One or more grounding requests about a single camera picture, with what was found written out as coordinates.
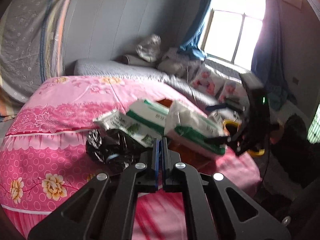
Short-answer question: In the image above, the white green tissue pack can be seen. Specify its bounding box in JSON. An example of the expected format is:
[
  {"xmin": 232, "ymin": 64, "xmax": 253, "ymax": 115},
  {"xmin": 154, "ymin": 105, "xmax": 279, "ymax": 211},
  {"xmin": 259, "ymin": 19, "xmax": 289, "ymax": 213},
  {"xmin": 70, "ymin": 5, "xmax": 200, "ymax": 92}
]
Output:
[
  {"xmin": 164, "ymin": 100, "xmax": 226, "ymax": 159},
  {"xmin": 126, "ymin": 99, "xmax": 169, "ymax": 135}
]

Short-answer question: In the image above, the white green wet wipes pack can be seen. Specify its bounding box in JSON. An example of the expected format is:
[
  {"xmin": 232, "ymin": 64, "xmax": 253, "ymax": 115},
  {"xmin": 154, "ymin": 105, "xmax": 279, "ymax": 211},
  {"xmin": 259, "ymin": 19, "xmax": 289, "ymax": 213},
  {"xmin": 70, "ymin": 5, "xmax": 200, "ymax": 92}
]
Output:
[{"xmin": 93, "ymin": 110, "xmax": 162, "ymax": 147}]

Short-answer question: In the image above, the yellow rim trash bin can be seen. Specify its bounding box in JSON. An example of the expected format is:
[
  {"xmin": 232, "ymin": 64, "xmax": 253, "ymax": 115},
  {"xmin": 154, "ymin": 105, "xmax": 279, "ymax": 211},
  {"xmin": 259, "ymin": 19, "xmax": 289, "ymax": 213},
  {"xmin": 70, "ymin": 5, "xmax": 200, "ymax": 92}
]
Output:
[{"xmin": 223, "ymin": 119, "xmax": 265, "ymax": 158}]

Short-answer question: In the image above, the right baby print pillow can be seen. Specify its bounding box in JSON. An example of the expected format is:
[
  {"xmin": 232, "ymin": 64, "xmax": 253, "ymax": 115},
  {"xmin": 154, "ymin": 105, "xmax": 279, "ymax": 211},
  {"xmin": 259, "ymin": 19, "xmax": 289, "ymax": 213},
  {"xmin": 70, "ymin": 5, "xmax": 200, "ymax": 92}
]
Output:
[{"xmin": 218, "ymin": 79, "xmax": 247, "ymax": 102}]

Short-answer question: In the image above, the baby print pillow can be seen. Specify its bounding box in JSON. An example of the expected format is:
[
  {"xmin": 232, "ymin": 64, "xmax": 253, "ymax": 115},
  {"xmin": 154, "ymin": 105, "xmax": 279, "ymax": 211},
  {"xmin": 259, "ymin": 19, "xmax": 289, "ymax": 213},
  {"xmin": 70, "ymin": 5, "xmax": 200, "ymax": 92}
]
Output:
[
  {"xmin": 190, "ymin": 65, "xmax": 226, "ymax": 97},
  {"xmin": 218, "ymin": 79, "xmax": 247, "ymax": 102}
]

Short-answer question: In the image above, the left baby print pillow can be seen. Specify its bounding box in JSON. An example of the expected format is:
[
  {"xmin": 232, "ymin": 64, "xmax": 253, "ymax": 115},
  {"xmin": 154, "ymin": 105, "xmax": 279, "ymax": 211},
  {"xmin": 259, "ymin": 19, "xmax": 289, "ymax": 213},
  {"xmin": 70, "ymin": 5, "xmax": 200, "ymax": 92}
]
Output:
[{"xmin": 190, "ymin": 65, "xmax": 226, "ymax": 97}]

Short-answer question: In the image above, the grey round cushion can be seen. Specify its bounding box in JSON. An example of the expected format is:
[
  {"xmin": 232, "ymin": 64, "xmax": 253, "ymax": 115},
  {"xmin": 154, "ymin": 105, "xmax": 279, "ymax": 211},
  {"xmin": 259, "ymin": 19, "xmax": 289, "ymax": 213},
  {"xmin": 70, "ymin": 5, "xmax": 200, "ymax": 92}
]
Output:
[{"xmin": 157, "ymin": 48, "xmax": 202, "ymax": 80}]

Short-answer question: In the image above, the black plastic bag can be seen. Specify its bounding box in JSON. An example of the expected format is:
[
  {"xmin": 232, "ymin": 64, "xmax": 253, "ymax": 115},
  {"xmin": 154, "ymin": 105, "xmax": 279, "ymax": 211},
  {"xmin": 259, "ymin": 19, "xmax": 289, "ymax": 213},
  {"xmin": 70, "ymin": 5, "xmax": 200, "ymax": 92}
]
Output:
[{"xmin": 86, "ymin": 129, "xmax": 151, "ymax": 174}]

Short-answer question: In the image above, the blue curtain left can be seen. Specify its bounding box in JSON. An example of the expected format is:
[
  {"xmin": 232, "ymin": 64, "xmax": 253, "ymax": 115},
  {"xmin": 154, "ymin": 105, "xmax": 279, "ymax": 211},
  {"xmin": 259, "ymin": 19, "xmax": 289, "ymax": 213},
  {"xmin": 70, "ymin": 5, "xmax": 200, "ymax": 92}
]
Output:
[{"xmin": 177, "ymin": 0, "xmax": 212, "ymax": 61}]

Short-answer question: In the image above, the dark blue curtain right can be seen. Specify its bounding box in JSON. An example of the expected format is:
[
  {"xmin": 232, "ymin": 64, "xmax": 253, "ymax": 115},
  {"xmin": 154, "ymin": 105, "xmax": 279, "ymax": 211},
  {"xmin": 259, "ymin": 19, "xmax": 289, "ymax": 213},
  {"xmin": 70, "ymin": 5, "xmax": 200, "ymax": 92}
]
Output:
[{"xmin": 251, "ymin": 0, "xmax": 297, "ymax": 111}]

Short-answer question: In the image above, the pink floral table cloth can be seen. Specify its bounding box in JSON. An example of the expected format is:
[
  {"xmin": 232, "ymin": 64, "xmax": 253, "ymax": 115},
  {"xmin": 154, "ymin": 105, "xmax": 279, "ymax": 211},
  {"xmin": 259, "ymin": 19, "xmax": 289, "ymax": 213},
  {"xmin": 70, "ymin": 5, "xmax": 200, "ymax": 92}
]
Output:
[{"xmin": 1, "ymin": 76, "xmax": 261, "ymax": 239}]

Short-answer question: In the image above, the grey bolster cushion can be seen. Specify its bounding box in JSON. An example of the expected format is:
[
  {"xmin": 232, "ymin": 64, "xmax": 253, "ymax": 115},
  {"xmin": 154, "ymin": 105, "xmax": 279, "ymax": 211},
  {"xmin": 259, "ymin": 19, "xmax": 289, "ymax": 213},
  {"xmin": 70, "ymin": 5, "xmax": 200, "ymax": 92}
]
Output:
[{"xmin": 121, "ymin": 54, "xmax": 157, "ymax": 68}]

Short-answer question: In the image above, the grey quilted sofa cover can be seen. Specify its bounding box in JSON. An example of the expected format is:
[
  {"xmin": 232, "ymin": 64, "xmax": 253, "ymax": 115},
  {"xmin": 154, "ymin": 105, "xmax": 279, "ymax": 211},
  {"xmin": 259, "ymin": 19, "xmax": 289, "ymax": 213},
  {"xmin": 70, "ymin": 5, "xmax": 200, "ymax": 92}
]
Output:
[{"xmin": 74, "ymin": 57, "xmax": 241, "ymax": 106}]

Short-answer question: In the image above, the grey patterned hanging cloth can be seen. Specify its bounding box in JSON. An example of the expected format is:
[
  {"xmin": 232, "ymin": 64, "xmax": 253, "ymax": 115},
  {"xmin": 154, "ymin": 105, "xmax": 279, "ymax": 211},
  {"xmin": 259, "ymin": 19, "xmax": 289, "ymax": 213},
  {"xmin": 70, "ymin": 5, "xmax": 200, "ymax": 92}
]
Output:
[{"xmin": 1, "ymin": 0, "xmax": 71, "ymax": 118}]

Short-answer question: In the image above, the window frame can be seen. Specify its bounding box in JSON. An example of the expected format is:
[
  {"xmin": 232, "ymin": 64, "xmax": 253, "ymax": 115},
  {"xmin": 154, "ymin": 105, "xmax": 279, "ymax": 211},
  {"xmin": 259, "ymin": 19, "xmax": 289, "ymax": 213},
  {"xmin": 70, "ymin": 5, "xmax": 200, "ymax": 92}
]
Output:
[{"xmin": 199, "ymin": 0, "xmax": 266, "ymax": 70}]

